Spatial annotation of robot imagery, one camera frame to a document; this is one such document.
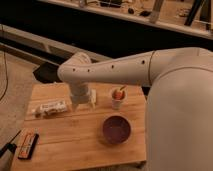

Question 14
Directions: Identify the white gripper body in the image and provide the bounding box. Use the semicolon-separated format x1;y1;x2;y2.
69;83;91;110

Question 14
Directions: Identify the dark red ceramic bowl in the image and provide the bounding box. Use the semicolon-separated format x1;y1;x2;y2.
102;115;131;144

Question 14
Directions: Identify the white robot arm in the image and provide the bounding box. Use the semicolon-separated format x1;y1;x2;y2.
57;47;213;171

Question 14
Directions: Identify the small white rectangular block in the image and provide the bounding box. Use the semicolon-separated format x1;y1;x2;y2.
90;89;97;108

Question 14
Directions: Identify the white plastic wrapped package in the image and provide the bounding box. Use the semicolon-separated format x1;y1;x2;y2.
32;100;68;117

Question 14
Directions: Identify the black bag on floor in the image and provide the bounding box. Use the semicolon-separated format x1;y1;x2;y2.
33;62;61;83

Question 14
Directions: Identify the white cup with carrot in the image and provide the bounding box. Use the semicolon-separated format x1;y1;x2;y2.
111;86;126;110

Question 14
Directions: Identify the black cable on floor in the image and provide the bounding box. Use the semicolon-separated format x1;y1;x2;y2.
0;49;10;101

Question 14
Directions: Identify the black handle tool at edge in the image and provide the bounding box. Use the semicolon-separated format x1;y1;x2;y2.
0;131;20;158

